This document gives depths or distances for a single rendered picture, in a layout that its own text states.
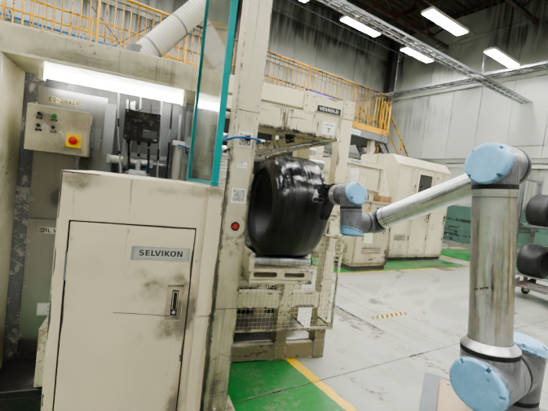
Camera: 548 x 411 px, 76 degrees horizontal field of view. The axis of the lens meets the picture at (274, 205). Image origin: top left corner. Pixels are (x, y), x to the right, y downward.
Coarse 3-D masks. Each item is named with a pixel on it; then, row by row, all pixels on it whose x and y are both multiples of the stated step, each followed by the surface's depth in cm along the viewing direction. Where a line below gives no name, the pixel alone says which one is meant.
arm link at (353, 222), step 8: (344, 208) 140; (352, 208) 139; (360, 208) 140; (344, 216) 140; (352, 216) 139; (360, 216) 140; (368, 216) 144; (344, 224) 140; (352, 224) 139; (360, 224) 140; (368, 224) 142; (344, 232) 140; (352, 232) 139; (360, 232) 140
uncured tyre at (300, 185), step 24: (264, 168) 190; (288, 168) 176; (312, 168) 183; (264, 192) 222; (288, 192) 170; (312, 192) 174; (264, 216) 222; (288, 216) 169; (312, 216) 173; (264, 240) 181; (288, 240) 174; (312, 240) 179
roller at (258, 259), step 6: (258, 258) 179; (264, 258) 181; (270, 258) 182; (276, 258) 183; (282, 258) 185; (288, 258) 186; (294, 258) 188; (300, 258) 189; (306, 258) 190; (270, 264) 183; (276, 264) 184; (282, 264) 185; (288, 264) 186; (294, 264) 187; (300, 264) 188; (306, 264) 189
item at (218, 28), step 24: (216, 0) 121; (216, 24) 116; (216, 48) 112; (216, 72) 108; (216, 96) 104; (216, 120) 101; (192, 144) 144; (216, 144) 95; (192, 168) 138; (216, 168) 96
